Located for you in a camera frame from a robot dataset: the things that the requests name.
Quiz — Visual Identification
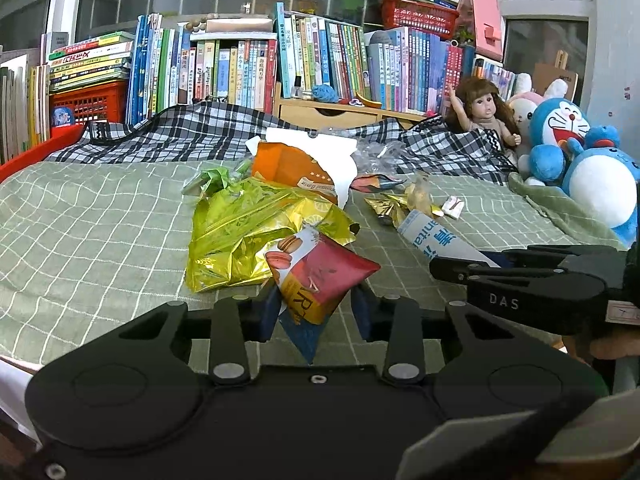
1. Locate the white blue paper package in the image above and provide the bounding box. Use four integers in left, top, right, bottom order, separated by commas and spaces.
397, 210, 498, 268

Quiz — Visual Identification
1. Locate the small white striped wrapper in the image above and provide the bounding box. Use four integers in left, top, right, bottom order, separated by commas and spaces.
442, 196, 465, 220

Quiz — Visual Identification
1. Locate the orange peel piece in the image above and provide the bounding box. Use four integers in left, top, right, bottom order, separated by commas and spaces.
405, 171, 444, 219

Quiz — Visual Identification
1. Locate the gold foil wrapper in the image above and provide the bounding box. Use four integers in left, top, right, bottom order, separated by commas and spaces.
364, 193, 409, 229

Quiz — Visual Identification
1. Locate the large yellow foil bag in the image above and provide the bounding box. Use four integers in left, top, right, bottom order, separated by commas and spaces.
184, 177, 359, 292

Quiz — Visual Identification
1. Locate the red orange snack bag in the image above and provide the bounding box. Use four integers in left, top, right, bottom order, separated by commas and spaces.
265, 226, 381, 363

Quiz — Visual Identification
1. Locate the green plastic wrapper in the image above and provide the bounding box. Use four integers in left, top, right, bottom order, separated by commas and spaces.
181, 157, 253, 197

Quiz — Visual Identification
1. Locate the orange potato sticks box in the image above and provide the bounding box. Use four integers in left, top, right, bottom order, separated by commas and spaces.
245, 127, 358, 209

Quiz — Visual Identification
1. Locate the stack of flat books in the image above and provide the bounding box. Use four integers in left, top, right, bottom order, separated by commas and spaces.
48, 32, 134, 94

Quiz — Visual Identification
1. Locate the row of upright books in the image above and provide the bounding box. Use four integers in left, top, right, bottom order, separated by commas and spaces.
125, 1, 516, 125

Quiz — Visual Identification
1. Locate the blue Doraemon plush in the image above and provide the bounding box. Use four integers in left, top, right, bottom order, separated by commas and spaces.
521, 98, 620, 186

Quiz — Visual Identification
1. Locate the pink white rabbit plush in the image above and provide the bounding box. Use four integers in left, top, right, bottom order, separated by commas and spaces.
506, 73, 568, 181

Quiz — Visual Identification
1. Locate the brown haired doll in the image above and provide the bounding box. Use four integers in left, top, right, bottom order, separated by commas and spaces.
446, 76, 522, 152

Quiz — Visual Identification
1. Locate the colourful small snack wrapper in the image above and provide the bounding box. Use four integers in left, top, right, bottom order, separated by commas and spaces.
350, 174, 404, 193

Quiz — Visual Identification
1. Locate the clear crumpled plastic bag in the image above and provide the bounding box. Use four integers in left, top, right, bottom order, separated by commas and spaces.
352, 138, 409, 177

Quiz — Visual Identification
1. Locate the black white plaid blanket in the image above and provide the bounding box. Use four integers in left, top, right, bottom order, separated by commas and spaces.
46, 101, 516, 185

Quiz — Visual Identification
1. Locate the red plastic basket left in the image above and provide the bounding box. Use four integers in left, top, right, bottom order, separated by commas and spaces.
50, 79, 128, 127

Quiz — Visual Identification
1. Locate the wooden drawer organizer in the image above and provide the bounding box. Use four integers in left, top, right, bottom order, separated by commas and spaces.
273, 82, 425, 130

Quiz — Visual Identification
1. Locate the pink toy house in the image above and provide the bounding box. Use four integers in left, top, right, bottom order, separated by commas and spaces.
454, 0, 503, 62

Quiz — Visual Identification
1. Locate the blue yarn ball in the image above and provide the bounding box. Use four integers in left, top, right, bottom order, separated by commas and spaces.
311, 84, 340, 104

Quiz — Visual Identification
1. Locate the red bed rail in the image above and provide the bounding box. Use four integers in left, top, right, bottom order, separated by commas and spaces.
0, 122, 86, 182

